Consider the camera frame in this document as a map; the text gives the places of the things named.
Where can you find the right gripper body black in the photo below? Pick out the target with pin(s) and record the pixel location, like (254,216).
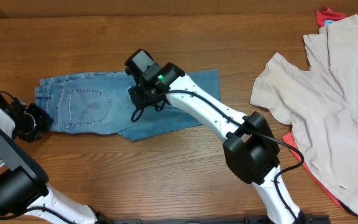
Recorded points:
(142,98)

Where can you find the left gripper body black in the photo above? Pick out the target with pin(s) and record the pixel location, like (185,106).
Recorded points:
(32,124)

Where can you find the blue denim jeans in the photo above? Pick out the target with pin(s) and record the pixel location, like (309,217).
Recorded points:
(99,102)

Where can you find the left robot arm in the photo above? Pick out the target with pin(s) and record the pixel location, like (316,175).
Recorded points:
(24,185)

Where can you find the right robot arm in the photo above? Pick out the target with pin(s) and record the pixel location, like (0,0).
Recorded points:
(250,149)

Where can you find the beige shirt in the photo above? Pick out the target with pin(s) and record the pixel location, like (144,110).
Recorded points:
(320,105)

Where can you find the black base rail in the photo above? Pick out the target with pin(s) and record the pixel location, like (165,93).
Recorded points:
(255,219)

